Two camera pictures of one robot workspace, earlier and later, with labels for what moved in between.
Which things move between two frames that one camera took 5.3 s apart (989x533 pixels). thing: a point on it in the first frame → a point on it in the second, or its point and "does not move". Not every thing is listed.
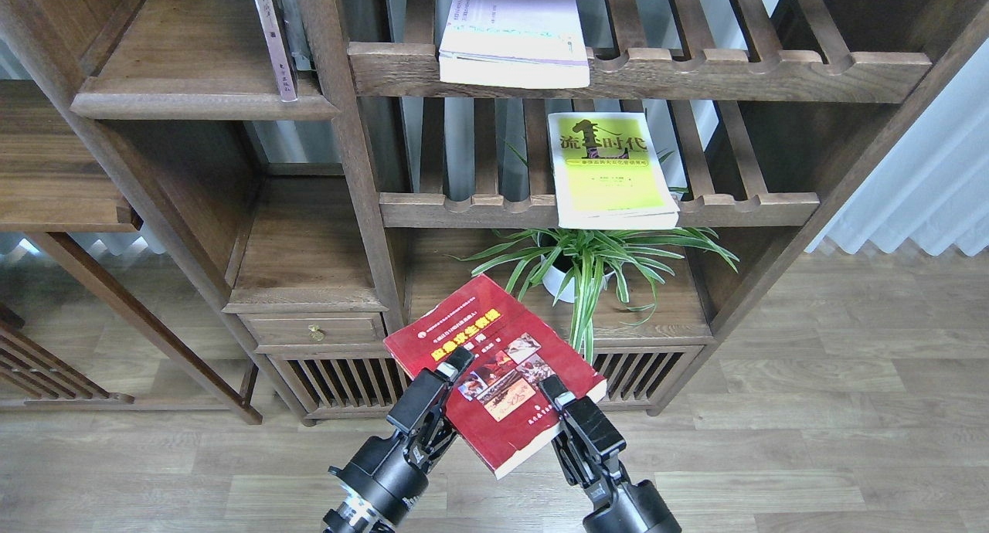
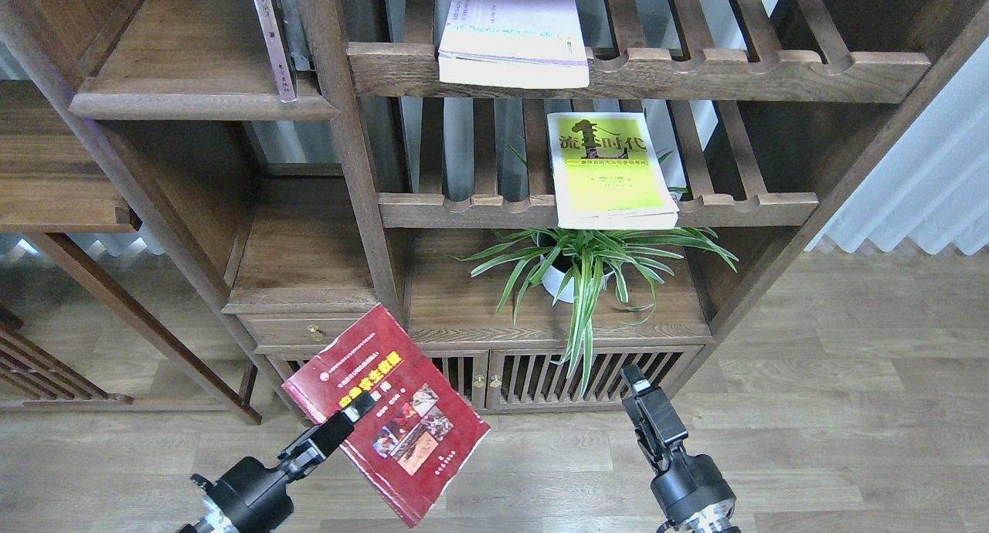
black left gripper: (386, 476) → (252, 495)
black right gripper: (622, 507) → (687, 484)
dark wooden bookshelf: (287, 171) does not move
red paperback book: (498, 409) → (423, 433)
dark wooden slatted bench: (31, 363) does not move
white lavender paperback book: (514, 34) does not move
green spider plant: (586, 259) does not move
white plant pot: (554, 277) does not move
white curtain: (934, 188) does not move
